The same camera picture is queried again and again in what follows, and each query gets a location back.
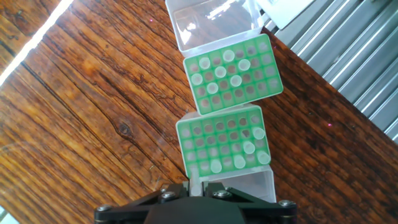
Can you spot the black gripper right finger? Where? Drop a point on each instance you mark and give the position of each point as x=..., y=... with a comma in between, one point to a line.
x=267, y=214

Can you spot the clear box green tip rack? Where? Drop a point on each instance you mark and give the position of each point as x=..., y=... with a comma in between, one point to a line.
x=217, y=34
x=183, y=124

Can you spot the white printed paper sheet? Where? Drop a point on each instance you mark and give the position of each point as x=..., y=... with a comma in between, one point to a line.
x=286, y=12

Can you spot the brown wooden board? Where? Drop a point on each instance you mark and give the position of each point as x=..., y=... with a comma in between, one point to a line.
x=93, y=109

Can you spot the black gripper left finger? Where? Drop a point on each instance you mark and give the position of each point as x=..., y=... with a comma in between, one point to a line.
x=124, y=214

